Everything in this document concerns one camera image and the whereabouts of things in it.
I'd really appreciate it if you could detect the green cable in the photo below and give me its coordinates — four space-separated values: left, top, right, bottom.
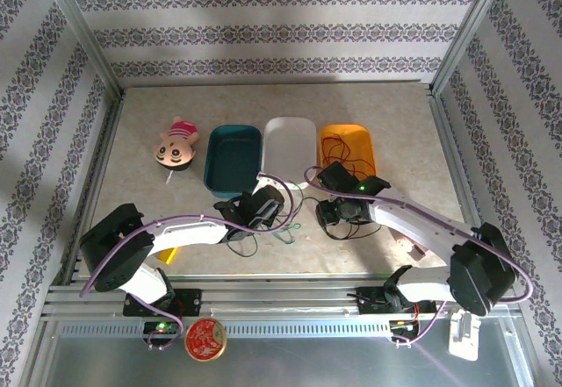
271 222 304 247

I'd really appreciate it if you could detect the red cable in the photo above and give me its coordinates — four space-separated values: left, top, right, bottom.
321 134 378 177

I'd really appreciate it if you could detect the teal plastic bin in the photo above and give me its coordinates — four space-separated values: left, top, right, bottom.
202 123 263 199

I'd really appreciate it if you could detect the orange plastic bin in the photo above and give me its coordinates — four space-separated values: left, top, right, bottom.
319 123 378 181

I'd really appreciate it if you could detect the white plastic bin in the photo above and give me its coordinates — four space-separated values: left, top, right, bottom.
262 116 319 186

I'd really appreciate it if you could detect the small pink brown object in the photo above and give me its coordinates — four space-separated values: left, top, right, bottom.
394 237 427 259

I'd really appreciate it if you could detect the pink striped plush doll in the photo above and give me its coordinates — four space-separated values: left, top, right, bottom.
151 115 201 185

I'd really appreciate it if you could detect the small circuit board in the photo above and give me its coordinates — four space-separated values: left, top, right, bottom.
388 319 418 344
142 319 184 344

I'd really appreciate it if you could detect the red round tin lid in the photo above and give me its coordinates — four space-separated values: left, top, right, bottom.
184 316 228 362

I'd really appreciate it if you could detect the aluminium frame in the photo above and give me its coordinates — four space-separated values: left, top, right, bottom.
21 0 545 387

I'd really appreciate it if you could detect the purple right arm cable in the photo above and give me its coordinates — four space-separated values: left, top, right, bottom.
304 165 535 348

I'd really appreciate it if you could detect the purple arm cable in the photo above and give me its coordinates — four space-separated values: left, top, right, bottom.
304 165 535 348
78 171 295 351

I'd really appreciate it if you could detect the slotted grey cable duct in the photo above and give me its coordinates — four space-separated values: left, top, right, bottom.
59 320 396 340

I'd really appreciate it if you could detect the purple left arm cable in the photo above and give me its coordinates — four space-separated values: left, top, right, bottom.
78 171 295 351

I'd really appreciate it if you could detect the white plastic bracket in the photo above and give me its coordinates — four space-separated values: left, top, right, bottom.
447 310 482 362

